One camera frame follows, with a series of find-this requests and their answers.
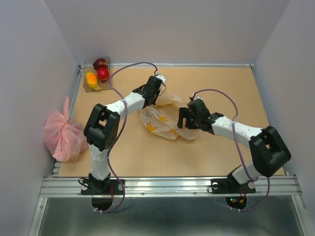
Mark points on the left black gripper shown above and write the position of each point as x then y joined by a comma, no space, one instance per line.
157,94

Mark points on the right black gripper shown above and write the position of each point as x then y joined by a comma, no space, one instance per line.
185,112

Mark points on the translucent printed plastic bag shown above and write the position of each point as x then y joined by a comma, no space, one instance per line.
161,119

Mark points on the bright red round fruit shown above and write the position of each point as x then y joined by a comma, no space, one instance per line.
103,74

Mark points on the dark red apple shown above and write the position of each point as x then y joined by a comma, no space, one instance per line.
100,63

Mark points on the yellow fruit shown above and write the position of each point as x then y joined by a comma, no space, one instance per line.
92,81

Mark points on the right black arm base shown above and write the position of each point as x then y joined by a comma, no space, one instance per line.
229,185

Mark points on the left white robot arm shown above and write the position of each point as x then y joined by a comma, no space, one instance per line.
102,127

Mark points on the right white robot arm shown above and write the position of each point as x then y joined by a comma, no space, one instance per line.
268,150

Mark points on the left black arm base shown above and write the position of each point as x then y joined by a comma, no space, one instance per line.
92,186

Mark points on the pink plastic bag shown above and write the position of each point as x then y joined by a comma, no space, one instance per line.
64,137

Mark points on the small yellow object in box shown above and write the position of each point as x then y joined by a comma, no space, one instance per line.
98,88

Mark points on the transparent grey plastic box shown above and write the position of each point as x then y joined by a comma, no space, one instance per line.
88,67

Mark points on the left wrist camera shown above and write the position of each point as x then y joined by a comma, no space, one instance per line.
160,76

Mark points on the aluminium front rail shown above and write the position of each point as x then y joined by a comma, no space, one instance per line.
138,187

